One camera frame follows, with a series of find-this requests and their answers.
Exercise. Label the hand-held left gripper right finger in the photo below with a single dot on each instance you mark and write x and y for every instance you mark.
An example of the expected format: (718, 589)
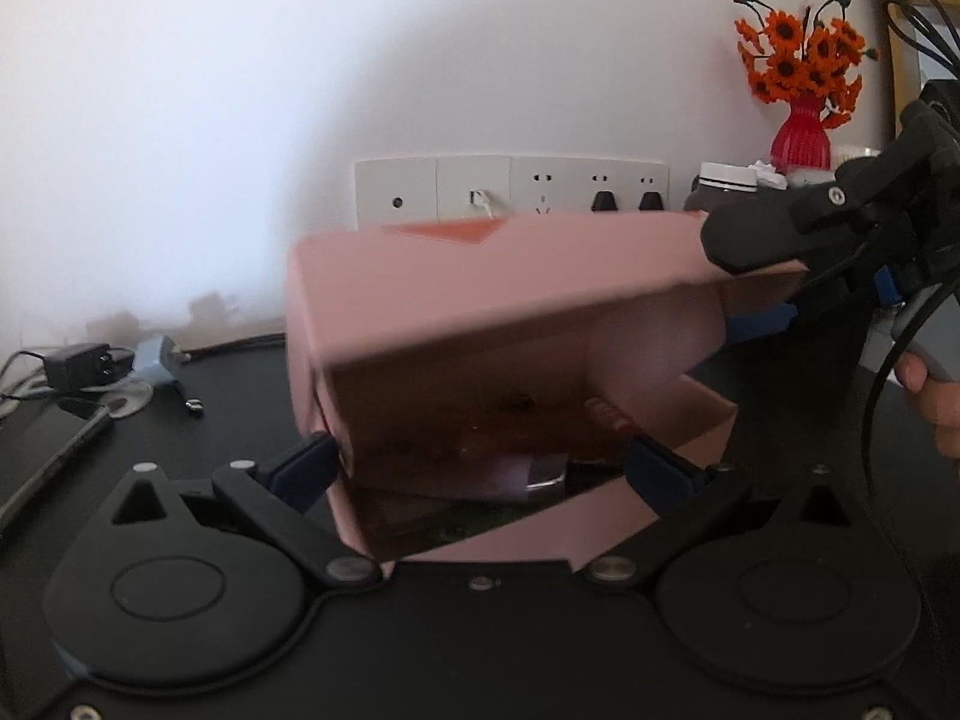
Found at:
(660, 472)

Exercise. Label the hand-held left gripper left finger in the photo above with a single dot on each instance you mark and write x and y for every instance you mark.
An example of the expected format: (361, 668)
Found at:
(304, 469)

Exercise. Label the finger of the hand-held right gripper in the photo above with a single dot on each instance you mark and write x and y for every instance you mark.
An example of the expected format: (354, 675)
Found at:
(757, 322)
(765, 236)

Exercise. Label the pink cardboard box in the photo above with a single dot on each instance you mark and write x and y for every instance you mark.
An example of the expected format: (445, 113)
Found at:
(487, 292)

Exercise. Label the black desktop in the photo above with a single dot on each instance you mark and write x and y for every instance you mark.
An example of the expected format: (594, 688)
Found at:
(187, 442)

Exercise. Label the person's right hand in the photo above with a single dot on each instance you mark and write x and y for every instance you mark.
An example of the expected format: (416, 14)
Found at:
(941, 412)

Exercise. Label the white crumpled tissue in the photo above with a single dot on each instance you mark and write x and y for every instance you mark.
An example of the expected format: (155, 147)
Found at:
(769, 174)

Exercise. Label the brown supplement bottle white cap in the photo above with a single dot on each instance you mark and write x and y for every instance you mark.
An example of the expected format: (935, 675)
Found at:
(720, 191)

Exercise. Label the red vase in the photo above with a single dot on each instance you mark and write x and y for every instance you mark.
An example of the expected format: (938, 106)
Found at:
(802, 139)

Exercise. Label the black power plug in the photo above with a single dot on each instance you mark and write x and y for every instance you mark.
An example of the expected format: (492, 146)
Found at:
(604, 202)
(651, 202)

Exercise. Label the light blue charger plug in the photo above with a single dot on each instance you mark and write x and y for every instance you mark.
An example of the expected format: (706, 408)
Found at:
(157, 360)

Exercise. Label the orange artificial flowers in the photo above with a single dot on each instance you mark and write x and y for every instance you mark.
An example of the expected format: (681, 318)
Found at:
(802, 52)

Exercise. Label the black power adapter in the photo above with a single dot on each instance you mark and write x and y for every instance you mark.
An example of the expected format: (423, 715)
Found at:
(86, 367)

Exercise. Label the black smartphone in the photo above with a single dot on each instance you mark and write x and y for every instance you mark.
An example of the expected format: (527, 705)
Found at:
(45, 457)

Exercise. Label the white wall power socket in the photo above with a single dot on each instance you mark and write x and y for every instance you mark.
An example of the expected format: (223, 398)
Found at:
(545, 184)
(649, 174)
(602, 174)

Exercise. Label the white wall plate round hole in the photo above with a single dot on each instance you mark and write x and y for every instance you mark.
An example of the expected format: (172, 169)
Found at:
(396, 191)

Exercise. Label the white wall data jack plate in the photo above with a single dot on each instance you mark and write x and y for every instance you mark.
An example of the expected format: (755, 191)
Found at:
(474, 176)

